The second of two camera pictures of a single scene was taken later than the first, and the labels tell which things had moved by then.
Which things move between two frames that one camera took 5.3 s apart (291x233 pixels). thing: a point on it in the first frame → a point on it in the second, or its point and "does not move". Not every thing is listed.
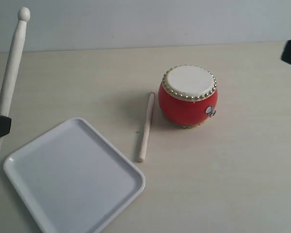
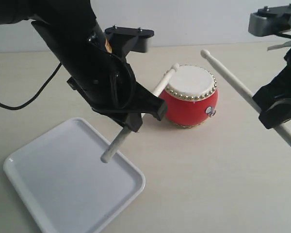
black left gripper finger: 0,125 → 106,79
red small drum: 188,95 does not move
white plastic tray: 72,179 does not move
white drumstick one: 4,103 → 125,132
